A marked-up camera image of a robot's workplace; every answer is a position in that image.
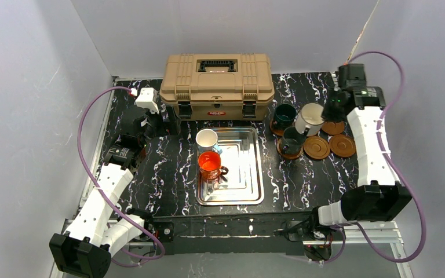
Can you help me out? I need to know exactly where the brown wooden coaster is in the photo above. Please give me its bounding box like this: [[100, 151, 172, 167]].
[[276, 138, 304, 160], [303, 136, 330, 160], [269, 119, 286, 136], [329, 134, 356, 158], [321, 121, 345, 136]]

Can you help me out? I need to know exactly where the cream cup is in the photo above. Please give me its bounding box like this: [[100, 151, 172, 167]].
[[294, 103, 325, 137]]

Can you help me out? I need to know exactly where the teal cup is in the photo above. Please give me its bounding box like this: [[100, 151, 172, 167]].
[[271, 104, 297, 130]]

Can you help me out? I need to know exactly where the dark grey cup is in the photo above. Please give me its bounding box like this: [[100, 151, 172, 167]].
[[279, 126, 306, 156]]

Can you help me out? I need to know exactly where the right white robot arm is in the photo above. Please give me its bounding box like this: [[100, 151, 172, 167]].
[[317, 64, 412, 226]]

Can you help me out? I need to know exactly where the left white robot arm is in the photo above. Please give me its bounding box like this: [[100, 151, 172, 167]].
[[49, 105, 179, 277]]

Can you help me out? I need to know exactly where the white cup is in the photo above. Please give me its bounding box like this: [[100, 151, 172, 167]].
[[196, 129, 223, 155]]

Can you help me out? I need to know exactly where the orange cup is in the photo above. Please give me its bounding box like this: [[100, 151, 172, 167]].
[[198, 151, 229, 181]]

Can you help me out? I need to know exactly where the tan plastic toolbox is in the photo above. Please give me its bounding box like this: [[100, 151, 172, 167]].
[[159, 53, 275, 121]]

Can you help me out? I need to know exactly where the stainless steel tray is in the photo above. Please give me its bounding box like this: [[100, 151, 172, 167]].
[[196, 127, 264, 206]]

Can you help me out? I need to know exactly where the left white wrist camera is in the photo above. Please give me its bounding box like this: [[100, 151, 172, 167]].
[[134, 87, 159, 114]]

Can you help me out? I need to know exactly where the aluminium frame rail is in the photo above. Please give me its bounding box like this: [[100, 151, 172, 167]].
[[55, 217, 413, 278]]

